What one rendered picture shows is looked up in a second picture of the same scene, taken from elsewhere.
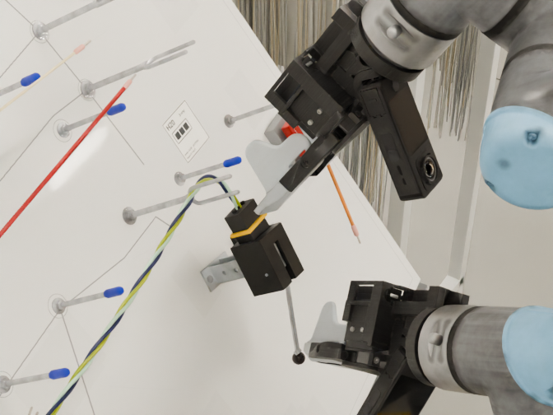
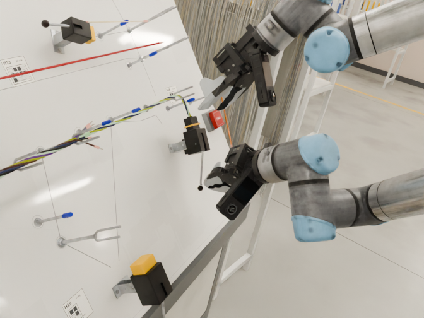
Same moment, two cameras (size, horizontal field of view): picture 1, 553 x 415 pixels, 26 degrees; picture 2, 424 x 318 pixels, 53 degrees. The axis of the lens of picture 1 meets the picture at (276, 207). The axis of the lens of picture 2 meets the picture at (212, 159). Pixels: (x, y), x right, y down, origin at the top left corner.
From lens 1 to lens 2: 0.45 m
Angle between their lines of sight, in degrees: 18
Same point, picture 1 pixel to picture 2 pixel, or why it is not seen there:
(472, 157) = (265, 202)
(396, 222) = not seen: hidden behind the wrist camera
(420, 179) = (269, 96)
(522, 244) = (275, 252)
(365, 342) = (233, 165)
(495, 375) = (293, 158)
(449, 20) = (293, 23)
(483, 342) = (289, 146)
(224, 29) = (194, 74)
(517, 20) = (320, 23)
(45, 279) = (108, 108)
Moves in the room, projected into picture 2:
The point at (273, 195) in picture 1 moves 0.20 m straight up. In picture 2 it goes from (207, 98) to (226, 5)
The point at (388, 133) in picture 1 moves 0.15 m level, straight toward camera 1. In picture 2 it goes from (259, 74) to (253, 93)
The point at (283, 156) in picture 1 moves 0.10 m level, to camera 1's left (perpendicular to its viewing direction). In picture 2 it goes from (214, 84) to (170, 74)
